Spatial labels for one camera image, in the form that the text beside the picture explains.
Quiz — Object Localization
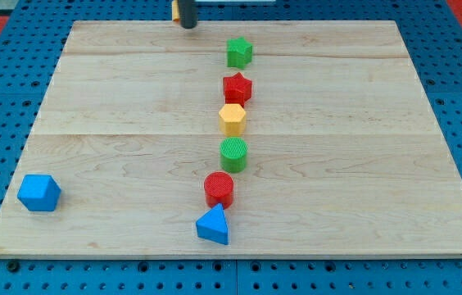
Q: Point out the red cylinder block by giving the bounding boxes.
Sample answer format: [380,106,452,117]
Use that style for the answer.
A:
[203,171,234,209]

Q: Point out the green cylinder block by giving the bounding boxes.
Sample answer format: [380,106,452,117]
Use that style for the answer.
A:
[220,137,247,173]

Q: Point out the yellow block behind rod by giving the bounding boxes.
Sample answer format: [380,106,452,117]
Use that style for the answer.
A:
[171,0,180,22]

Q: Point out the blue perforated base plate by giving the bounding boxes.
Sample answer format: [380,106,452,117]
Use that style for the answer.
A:
[0,1,462,294]

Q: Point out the light wooden board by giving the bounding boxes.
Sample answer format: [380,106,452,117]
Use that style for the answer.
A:
[0,20,462,260]

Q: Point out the blue cube block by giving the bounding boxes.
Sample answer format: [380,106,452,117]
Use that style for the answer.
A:
[17,175,61,211]

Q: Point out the green star block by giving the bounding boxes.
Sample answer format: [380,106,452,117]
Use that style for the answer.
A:
[226,36,253,70]

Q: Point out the blue triangle block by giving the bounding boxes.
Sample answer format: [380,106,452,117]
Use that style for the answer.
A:
[196,203,229,245]

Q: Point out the yellow hexagon block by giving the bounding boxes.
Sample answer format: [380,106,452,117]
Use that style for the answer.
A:
[219,103,247,137]

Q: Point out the red star block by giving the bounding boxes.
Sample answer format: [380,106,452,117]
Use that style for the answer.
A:
[222,72,252,107]

